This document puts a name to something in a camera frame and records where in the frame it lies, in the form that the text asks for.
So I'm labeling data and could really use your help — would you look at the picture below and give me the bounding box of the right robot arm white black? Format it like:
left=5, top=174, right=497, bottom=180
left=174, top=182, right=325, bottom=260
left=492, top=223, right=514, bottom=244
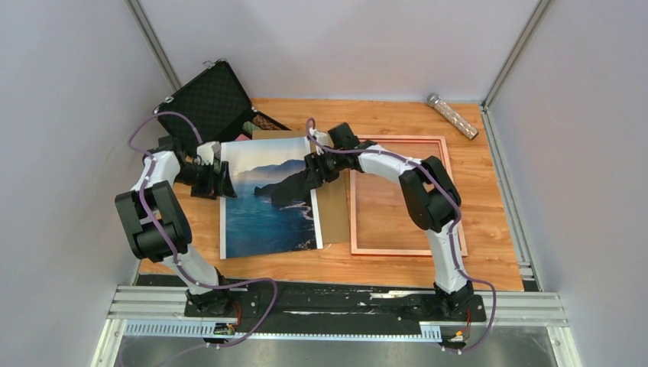
left=304, top=118, right=474, bottom=320

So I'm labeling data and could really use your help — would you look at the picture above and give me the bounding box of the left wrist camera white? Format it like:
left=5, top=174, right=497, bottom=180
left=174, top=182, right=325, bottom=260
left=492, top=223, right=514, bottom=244
left=196, top=141, right=221, bottom=165

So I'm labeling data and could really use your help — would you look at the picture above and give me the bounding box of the black foam-lined case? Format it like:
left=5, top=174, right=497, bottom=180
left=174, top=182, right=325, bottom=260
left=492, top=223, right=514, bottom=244
left=154, top=58, right=289, bottom=151

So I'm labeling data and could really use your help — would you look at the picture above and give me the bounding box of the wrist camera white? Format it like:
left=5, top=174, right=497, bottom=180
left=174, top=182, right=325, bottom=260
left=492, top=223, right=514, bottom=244
left=196, top=141, right=221, bottom=165
left=308, top=128, right=329, bottom=154

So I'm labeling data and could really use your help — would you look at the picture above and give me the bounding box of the seascape photo print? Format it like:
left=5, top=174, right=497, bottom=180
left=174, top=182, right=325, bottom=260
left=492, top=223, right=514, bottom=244
left=219, top=137, right=323, bottom=259

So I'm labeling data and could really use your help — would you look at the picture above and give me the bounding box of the aluminium frame rail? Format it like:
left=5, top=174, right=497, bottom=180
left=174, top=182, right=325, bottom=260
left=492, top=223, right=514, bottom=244
left=92, top=281, right=582, bottom=366

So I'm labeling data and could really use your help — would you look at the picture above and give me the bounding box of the pink wooden picture frame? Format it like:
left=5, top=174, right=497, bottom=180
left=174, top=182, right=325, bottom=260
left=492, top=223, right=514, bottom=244
left=349, top=135, right=468, bottom=258

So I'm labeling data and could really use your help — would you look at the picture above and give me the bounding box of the clear acrylic sheet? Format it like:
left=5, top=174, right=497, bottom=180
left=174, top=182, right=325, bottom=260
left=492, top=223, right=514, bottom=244
left=356, top=141, right=459, bottom=249

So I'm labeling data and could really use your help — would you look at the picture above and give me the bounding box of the brown backing board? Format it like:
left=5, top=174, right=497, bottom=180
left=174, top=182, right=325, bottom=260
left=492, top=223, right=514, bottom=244
left=253, top=131, right=351, bottom=246

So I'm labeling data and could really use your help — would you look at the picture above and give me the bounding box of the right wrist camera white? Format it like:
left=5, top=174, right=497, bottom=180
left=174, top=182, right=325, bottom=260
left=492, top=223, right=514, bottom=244
left=308, top=128, right=329, bottom=154

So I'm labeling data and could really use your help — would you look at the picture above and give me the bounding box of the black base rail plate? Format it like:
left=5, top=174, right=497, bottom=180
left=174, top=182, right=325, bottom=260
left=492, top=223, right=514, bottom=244
left=180, top=279, right=491, bottom=336

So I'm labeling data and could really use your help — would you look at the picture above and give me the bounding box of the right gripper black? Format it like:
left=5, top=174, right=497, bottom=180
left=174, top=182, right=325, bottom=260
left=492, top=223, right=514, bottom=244
left=303, top=149, right=345, bottom=192

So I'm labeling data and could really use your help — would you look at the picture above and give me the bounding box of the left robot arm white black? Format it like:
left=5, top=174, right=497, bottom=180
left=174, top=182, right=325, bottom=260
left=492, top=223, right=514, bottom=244
left=115, top=136, right=236, bottom=317

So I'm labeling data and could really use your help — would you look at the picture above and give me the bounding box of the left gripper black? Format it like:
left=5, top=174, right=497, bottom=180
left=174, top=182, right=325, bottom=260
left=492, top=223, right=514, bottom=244
left=173, top=161, right=237, bottom=201

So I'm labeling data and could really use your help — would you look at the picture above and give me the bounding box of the glitter-filled clear tube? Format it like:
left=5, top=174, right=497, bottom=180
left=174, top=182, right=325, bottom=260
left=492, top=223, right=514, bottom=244
left=426, top=93, right=479, bottom=140

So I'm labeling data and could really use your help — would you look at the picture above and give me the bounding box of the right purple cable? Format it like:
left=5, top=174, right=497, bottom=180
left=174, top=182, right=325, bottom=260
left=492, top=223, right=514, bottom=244
left=305, top=118, right=498, bottom=354

